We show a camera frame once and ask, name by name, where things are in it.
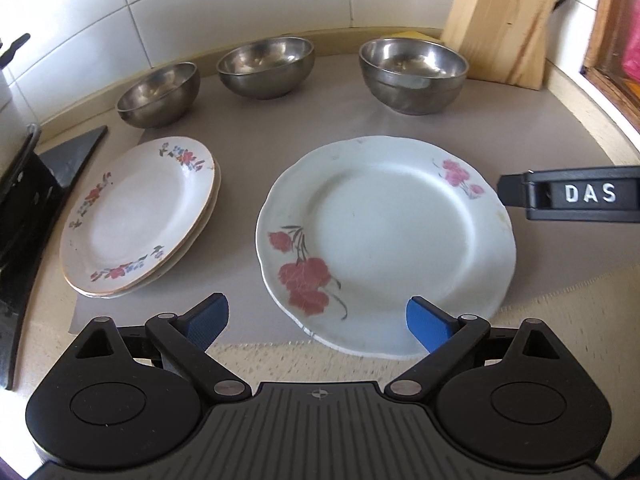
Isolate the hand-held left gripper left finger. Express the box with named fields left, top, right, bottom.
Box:
left=75, top=292, right=251, bottom=403

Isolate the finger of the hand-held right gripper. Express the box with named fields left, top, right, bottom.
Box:
left=497, top=173, right=527, bottom=208

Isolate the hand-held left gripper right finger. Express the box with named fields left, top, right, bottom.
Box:
left=386, top=296, right=563, bottom=403

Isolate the large red-flowered white plate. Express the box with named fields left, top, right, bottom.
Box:
left=255, top=135, right=517, bottom=359

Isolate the small gold-rimmed white plate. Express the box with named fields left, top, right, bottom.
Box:
left=70, top=160, right=222, bottom=300

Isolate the small floral gold-rimmed plate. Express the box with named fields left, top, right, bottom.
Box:
left=59, top=136, right=217, bottom=295

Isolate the large steel bowl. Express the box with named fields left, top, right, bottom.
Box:
left=358, top=37, right=469, bottom=116

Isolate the small steel bowl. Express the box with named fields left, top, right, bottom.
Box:
left=116, top=62, right=202, bottom=129

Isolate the medium steel bowl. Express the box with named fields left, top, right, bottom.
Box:
left=216, top=36, right=316, bottom=100

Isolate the pink object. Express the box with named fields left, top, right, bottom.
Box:
left=620, top=42, right=640, bottom=81

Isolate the wooden knife block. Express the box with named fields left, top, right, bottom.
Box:
left=440, top=0, right=563, bottom=91

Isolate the yellow sponge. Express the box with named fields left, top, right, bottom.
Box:
left=380, top=30, right=445, bottom=45

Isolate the grey table mat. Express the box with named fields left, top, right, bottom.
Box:
left=67, top=52, right=640, bottom=348

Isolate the black stove top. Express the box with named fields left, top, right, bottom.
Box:
left=0, top=125, right=108, bottom=391

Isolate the black pan support grate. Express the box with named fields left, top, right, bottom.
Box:
left=0, top=125, right=66, bottom=281

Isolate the wooden window frame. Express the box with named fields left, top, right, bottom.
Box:
left=582, top=0, right=640, bottom=136

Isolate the black utensil handle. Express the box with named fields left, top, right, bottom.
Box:
left=0, top=34, right=32, bottom=68

